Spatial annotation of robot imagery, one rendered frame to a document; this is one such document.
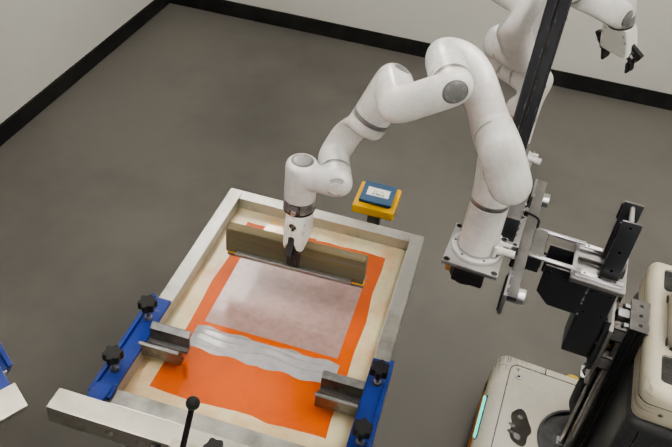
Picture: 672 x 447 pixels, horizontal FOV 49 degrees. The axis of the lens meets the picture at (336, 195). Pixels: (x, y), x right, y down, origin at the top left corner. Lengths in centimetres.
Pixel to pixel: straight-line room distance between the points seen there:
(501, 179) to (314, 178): 40
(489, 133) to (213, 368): 82
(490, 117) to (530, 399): 138
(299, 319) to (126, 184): 213
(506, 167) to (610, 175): 292
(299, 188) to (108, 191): 226
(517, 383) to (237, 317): 123
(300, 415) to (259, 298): 36
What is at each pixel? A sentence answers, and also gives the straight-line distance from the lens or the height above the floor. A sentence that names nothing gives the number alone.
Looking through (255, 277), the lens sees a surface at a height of 95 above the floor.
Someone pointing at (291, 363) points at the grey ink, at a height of 96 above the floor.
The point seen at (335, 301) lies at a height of 95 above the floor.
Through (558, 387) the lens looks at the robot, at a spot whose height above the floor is 28.
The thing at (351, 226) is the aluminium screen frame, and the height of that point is 99.
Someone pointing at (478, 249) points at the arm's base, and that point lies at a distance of 182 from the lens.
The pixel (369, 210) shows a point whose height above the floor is 95.
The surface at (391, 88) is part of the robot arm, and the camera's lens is 147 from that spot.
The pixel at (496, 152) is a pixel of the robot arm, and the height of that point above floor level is 151.
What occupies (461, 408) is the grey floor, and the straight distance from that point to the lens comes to 299.
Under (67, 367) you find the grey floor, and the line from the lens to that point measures 306.
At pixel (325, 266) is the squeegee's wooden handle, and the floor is 110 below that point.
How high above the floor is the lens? 234
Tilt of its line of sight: 38 degrees down
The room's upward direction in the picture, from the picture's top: 7 degrees clockwise
